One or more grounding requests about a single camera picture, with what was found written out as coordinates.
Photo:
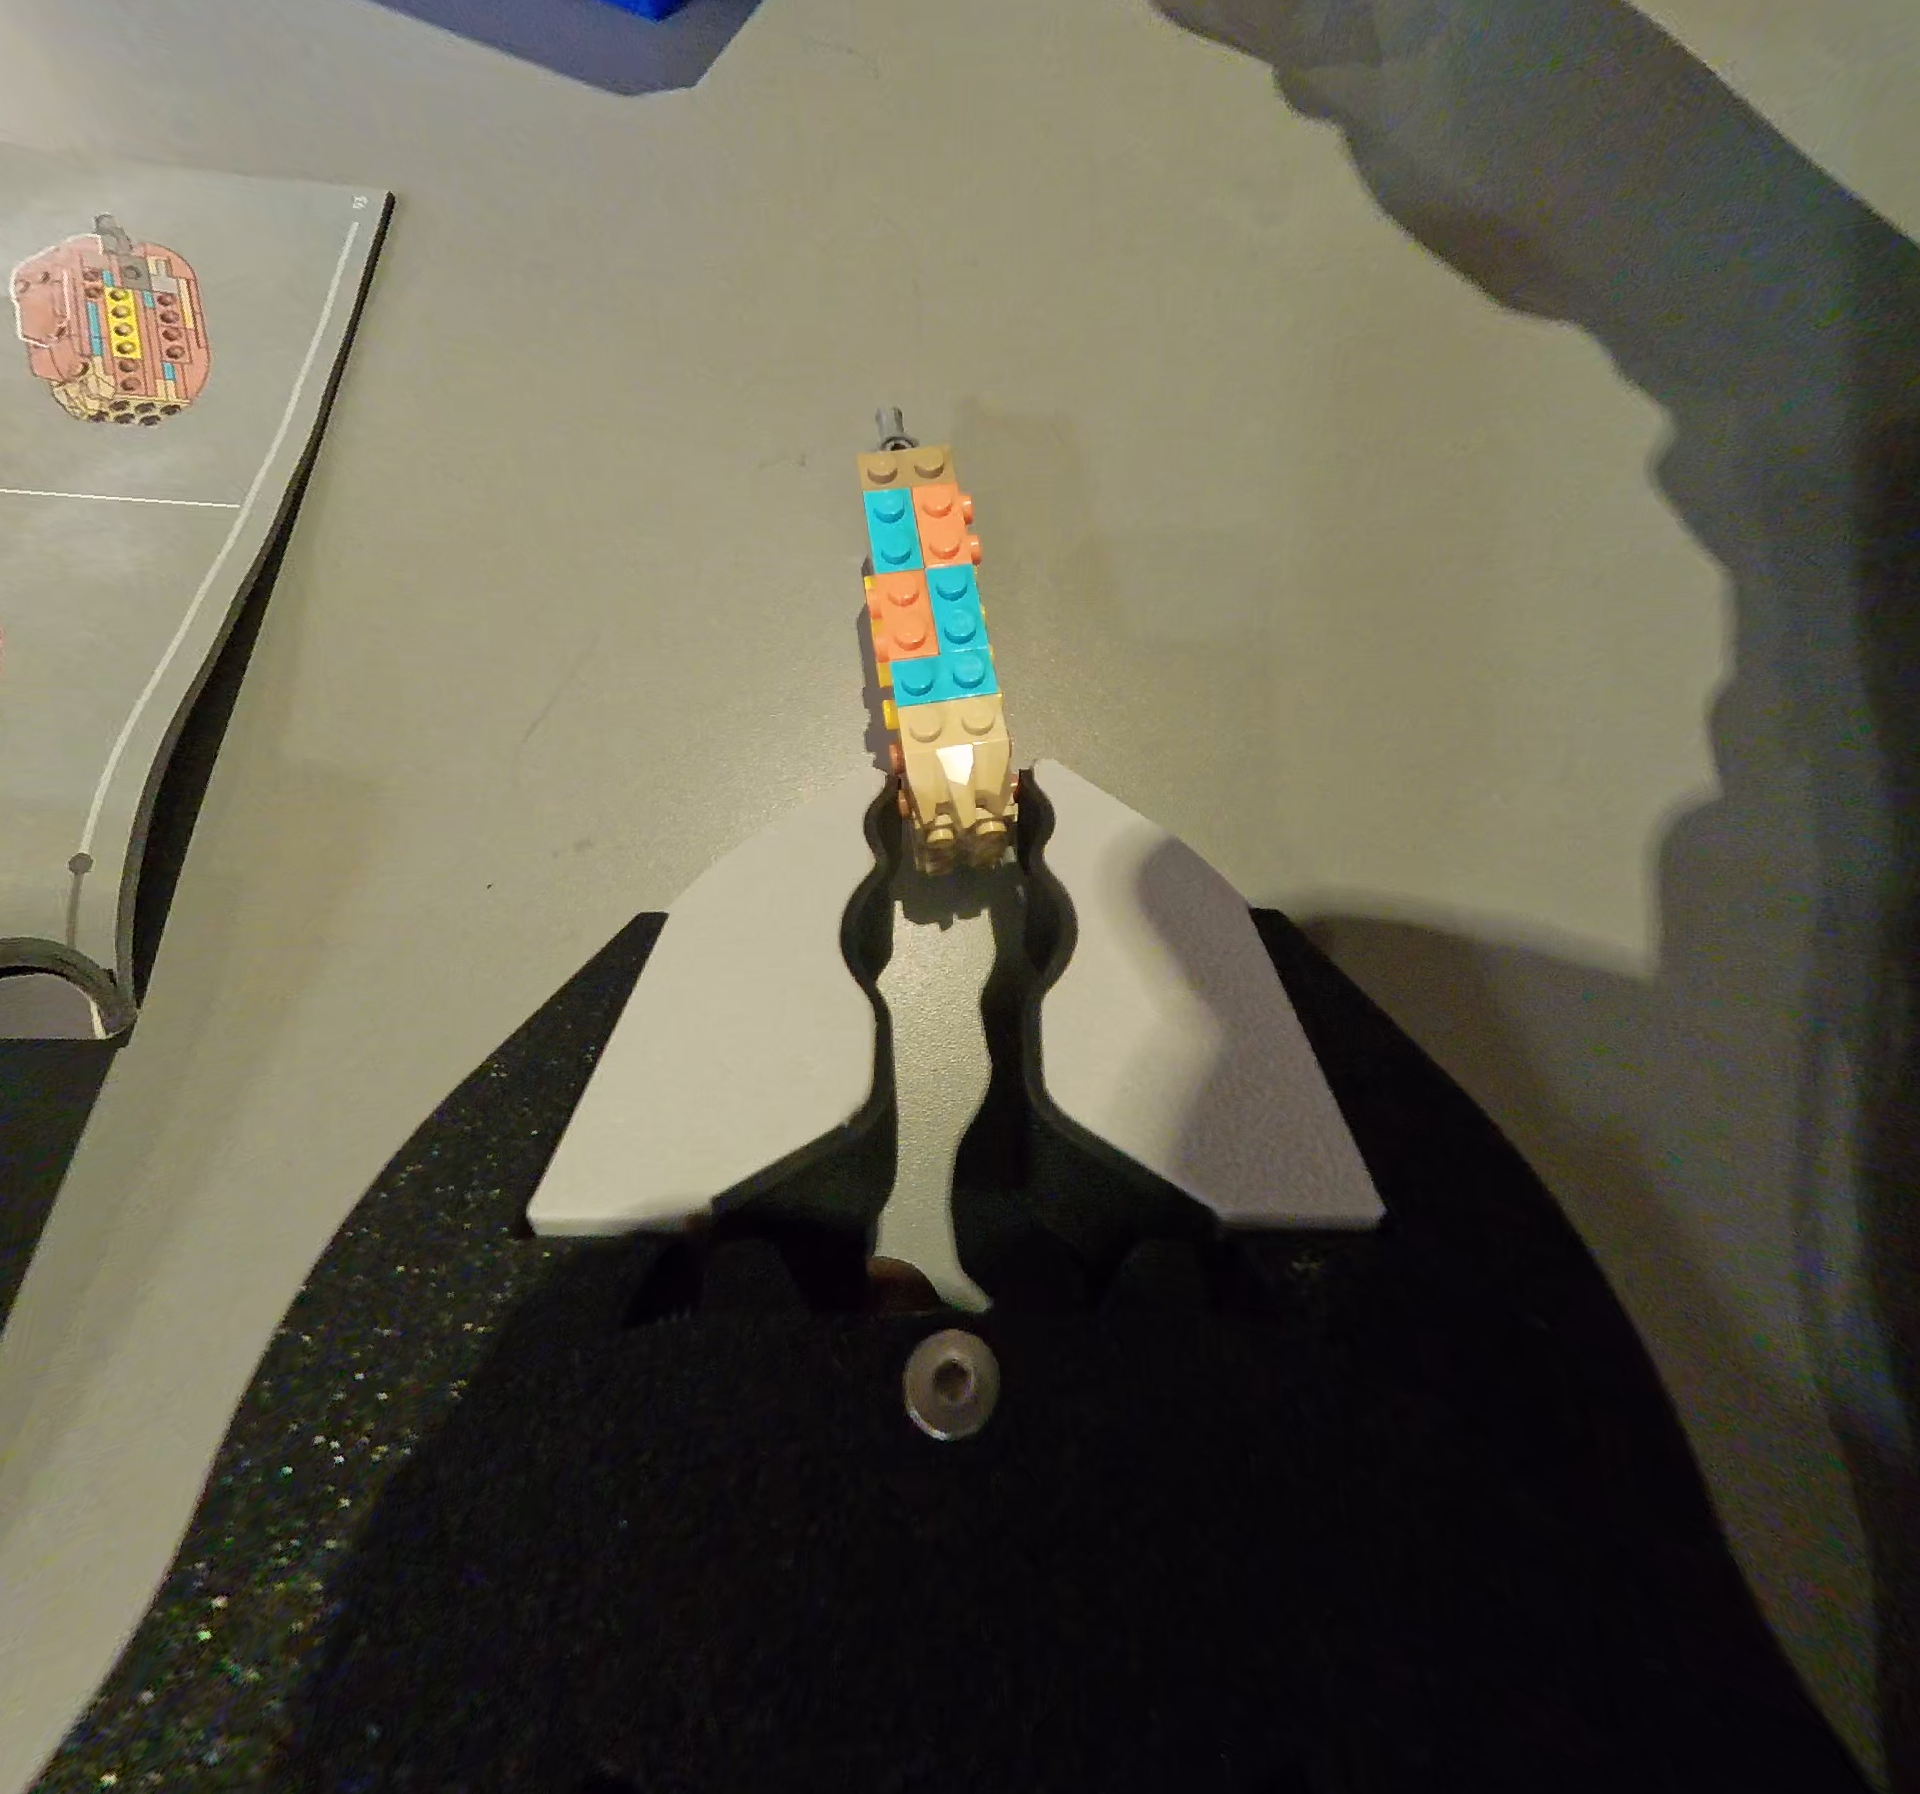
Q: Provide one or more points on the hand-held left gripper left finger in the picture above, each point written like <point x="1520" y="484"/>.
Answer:
<point x="720" y="1029"/>

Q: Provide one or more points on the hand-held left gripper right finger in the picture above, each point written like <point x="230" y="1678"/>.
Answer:
<point x="1184" y="1029"/>

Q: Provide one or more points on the multicoloured toy brick model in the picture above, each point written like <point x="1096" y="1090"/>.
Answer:
<point x="932" y="609"/>

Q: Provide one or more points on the grey instruction booklet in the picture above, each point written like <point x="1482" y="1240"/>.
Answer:
<point x="136" y="594"/>

